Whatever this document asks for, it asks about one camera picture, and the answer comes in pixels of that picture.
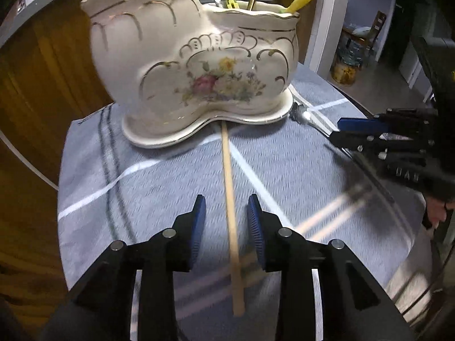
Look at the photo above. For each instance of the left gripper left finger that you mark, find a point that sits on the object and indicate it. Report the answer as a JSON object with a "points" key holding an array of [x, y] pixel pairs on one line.
{"points": [[173, 250]]}

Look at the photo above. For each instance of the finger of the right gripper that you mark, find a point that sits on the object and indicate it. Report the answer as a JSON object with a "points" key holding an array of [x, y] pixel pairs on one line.
{"points": [[389, 123], [360, 142]]}

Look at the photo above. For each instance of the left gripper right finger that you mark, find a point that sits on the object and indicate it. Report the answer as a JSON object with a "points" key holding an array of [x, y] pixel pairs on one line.
{"points": [[280, 249]]}

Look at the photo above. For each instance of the wooden chopstick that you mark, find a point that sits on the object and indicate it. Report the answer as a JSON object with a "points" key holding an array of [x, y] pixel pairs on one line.
{"points": [[237, 289]]}

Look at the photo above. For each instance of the silver flower-handle spoon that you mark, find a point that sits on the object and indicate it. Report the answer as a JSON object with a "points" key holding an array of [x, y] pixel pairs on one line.
{"points": [[302, 115]]}

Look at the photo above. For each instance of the person's right hand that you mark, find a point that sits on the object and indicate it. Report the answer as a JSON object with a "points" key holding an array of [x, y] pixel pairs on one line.
{"points": [[437, 210]]}

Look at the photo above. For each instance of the clear jar with yellow contents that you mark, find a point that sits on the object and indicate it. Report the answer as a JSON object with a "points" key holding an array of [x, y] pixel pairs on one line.
{"points": [[344, 68]]}

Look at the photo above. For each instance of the grey striped table cloth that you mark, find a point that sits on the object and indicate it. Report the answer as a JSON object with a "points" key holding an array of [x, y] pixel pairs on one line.
{"points": [[114, 196]]}

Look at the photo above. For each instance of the wooden chair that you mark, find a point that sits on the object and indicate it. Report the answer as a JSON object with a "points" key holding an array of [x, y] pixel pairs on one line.
{"points": [[360, 41]]}

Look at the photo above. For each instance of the cream ceramic double utensil holder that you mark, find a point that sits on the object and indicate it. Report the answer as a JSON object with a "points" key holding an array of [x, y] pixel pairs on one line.
{"points": [[173, 66]]}

